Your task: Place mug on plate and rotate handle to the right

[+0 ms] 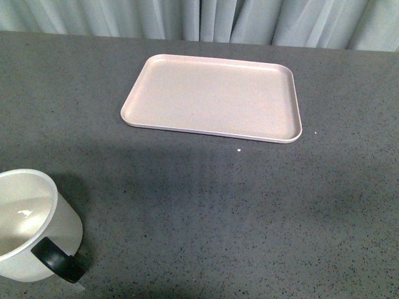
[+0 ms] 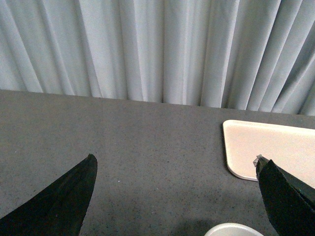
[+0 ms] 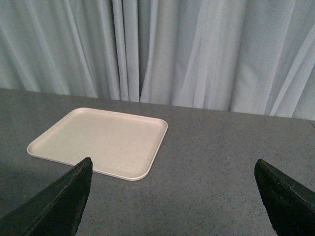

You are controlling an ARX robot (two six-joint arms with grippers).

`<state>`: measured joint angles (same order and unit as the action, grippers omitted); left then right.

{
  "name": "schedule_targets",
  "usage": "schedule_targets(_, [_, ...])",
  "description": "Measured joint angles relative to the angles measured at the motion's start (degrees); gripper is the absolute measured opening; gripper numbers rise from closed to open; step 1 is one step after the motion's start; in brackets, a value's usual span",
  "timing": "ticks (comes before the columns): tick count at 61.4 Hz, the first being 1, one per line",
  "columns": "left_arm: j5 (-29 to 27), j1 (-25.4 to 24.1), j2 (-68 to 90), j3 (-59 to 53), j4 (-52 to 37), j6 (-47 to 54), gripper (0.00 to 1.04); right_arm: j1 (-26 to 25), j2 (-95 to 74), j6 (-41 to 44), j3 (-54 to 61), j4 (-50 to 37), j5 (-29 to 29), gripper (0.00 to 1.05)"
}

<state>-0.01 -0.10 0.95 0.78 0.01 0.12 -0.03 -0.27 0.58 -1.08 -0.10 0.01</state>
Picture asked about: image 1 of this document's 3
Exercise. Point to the white pleated curtain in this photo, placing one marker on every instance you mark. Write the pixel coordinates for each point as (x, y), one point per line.
(357, 25)

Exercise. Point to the white smiley mug black handle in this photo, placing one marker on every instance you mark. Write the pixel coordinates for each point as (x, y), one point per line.
(40, 232)

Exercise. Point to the beige rectangular plastic tray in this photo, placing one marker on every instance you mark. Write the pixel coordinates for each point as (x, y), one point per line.
(219, 97)

